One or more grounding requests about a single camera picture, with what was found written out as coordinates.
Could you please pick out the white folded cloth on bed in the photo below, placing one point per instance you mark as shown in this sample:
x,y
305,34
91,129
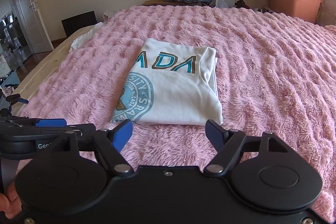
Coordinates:
x,y
80,40

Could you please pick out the pink storage box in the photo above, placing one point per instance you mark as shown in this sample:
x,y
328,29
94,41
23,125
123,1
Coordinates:
x,y
303,9

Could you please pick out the low wooden bench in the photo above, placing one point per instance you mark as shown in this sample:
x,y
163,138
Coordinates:
x,y
165,3

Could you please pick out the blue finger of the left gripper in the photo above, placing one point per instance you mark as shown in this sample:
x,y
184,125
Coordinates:
x,y
16,98
50,123

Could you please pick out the pink fluffy blanket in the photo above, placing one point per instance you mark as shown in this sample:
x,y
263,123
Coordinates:
x,y
274,73

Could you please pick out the beige mattress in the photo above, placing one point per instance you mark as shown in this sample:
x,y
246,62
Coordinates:
x,y
47,69

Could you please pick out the person's left hand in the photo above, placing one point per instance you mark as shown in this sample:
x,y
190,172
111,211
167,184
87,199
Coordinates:
x,y
10,203

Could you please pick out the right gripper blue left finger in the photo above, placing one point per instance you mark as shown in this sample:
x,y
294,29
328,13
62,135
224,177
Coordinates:
x,y
108,145

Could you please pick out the black box by bed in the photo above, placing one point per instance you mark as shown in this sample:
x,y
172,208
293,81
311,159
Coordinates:
x,y
74,23

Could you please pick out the white plastic bag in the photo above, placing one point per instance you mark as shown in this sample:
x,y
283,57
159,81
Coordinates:
x,y
221,4

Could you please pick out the white printed sweatshirt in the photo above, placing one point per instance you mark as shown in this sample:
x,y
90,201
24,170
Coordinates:
x,y
171,84

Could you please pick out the white door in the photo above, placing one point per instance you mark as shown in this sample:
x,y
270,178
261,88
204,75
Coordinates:
x,y
33,25

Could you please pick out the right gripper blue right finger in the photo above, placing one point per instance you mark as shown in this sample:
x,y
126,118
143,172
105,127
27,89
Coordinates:
x,y
228,144

